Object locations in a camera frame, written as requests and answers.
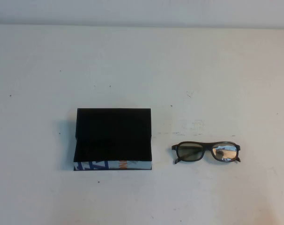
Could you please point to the black glasses case printed front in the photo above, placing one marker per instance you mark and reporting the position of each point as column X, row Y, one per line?
column 111, row 131

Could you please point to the dark frame glasses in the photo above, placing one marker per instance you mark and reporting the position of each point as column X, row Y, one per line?
column 186, row 152

